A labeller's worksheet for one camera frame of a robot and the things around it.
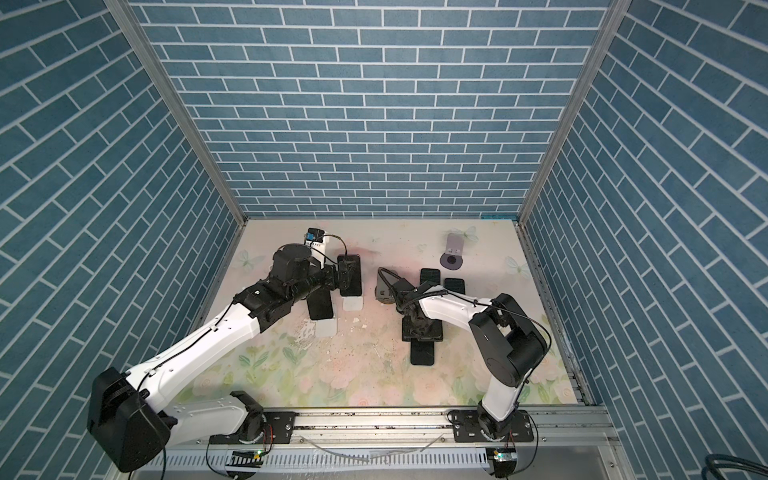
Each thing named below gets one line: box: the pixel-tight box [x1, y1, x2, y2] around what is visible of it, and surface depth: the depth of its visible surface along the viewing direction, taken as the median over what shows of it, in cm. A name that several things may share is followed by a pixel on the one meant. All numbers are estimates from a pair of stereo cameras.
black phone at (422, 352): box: [410, 338, 435, 366], surface depth 86 cm
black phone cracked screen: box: [420, 268, 441, 286], surface depth 107 cm
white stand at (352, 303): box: [342, 296, 363, 312], surface depth 98 cm
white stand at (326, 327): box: [316, 316, 337, 338], surface depth 93 cm
